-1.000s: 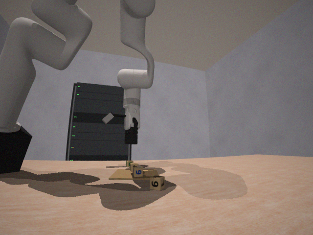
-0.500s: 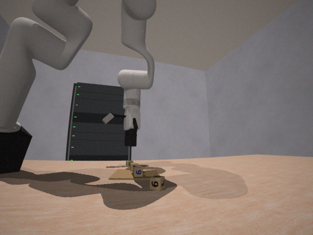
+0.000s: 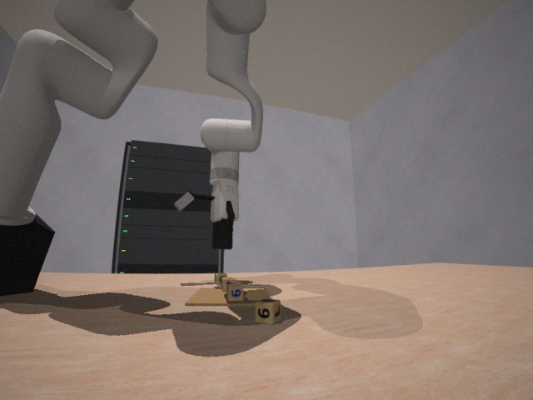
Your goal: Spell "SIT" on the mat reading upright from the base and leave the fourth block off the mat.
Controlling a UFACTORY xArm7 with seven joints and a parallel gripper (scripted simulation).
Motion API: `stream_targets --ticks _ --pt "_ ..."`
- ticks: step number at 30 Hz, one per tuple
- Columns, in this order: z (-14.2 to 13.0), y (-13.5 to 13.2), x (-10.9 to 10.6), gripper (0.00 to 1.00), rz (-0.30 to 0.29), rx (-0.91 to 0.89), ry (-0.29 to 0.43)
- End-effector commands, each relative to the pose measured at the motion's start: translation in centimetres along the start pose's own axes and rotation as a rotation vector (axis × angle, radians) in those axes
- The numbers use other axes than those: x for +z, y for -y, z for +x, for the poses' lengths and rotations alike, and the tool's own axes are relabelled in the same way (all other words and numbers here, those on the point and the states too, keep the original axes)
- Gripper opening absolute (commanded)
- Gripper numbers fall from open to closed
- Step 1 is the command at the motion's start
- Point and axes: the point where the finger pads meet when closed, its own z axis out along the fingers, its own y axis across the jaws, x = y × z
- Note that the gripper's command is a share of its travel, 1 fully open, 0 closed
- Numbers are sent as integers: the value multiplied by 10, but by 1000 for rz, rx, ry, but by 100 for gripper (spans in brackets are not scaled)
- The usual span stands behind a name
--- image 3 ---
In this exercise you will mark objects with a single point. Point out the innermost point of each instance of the tan flat mat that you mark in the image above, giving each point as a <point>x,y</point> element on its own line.
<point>212,296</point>

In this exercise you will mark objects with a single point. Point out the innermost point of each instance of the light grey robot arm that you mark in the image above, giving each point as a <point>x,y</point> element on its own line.
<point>46,67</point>

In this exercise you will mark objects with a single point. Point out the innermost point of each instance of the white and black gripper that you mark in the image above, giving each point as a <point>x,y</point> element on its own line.
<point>225,208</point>

